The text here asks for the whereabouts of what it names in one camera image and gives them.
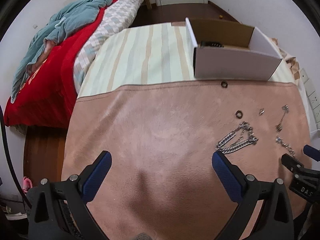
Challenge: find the silver dangling chain ornament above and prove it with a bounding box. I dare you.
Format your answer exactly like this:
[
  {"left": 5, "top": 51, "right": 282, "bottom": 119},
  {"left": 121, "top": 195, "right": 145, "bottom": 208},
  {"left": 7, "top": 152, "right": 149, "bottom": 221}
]
[{"left": 275, "top": 136, "right": 298, "bottom": 160}]

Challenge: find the small silver earring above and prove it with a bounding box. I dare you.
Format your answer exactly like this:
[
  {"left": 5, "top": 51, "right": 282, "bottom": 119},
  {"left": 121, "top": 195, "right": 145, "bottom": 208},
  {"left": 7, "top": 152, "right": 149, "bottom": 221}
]
[{"left": 259, "top": 108, "right": 265, "bottom": 116}]

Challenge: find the silver chain necklace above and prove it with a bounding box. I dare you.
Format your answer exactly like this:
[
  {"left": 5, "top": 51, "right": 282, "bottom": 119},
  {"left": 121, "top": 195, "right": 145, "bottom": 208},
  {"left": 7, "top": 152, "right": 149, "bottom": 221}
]
[{"left": 216, "top": 121, "right": 259, "bottom": 155}]

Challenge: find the checkered pink grey bedsheet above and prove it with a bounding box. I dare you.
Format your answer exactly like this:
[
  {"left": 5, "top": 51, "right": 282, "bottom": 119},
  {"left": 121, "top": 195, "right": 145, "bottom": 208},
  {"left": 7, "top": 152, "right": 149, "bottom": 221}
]
[{"left": 73, "top": 0, "right": 144, "bottom": 93}]

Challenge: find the teal blue quilt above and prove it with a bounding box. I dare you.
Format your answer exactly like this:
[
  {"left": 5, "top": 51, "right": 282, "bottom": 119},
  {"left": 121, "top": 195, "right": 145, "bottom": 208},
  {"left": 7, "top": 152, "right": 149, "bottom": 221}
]
[{"left": 11, "top": 0, "right": 113, "bottom": 103}]

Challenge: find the black cable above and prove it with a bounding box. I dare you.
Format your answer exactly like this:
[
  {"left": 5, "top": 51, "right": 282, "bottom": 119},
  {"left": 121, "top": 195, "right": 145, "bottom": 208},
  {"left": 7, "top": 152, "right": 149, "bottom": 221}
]
[{"left": 0, "top": 104, "right": 33, "bottom": 209}]

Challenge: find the black smart watch band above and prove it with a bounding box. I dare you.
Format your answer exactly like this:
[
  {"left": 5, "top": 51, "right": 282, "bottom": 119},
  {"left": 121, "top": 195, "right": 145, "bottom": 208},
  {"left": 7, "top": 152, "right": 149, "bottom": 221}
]
[{"left": 200, "top": 41, "right": 223, "bottom": 48}]

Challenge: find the pink slipper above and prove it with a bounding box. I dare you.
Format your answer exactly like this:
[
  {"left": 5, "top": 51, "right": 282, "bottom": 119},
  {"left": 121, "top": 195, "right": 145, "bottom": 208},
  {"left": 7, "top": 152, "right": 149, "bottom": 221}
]
[{"left": 22, "top": 177, "right": 33, "bottom": 194}]

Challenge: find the white power strip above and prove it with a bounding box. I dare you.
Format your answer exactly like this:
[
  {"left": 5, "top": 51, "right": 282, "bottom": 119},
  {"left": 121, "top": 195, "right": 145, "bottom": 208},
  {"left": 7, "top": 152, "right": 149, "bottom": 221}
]
[{"left": 300, "top": 68, "right": 320, "bottom": 125}]

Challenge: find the red bed blanket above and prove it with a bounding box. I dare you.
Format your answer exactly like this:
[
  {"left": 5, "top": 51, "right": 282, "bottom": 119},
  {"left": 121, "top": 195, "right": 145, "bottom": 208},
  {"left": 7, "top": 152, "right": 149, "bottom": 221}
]
[{"left": 4, "top": 0, "right": 116, "bottom": 128}]

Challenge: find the white cardboard box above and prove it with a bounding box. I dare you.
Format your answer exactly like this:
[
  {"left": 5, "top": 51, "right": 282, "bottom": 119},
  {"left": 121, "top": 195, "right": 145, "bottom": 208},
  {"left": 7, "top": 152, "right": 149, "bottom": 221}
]
[{"left": 185, "top": 18, "right": 281, "bottom": 81}]

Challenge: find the pink and striped table cloth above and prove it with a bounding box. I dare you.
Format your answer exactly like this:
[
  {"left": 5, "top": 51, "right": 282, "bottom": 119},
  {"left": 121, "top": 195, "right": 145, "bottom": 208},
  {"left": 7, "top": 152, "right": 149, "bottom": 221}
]
[{"left": 62, "top": 23, "right": 311, "bottom": 239}]

